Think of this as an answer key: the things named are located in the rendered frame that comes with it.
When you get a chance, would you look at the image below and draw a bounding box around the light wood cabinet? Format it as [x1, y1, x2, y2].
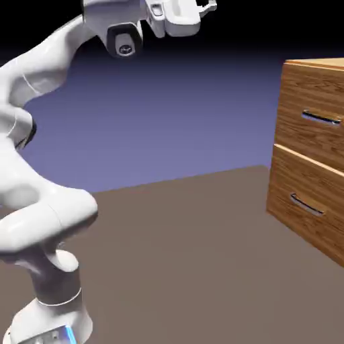
[265, 57, 344, 269]

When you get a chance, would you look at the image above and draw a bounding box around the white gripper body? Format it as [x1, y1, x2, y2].
[163, 0, 202, 38]

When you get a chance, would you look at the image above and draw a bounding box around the tall wood drawer front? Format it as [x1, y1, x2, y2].
[274, 62, 344, 173]

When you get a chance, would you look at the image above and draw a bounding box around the short wood drawer front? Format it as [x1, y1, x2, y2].
[265, 144, 344, 269]

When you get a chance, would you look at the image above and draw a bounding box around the straight silver drawer handle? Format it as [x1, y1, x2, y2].
[301, 109, 343, 127]

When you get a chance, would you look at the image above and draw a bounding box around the curved silver drawer handle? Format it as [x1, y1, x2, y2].
[290, 192, 325, 218]

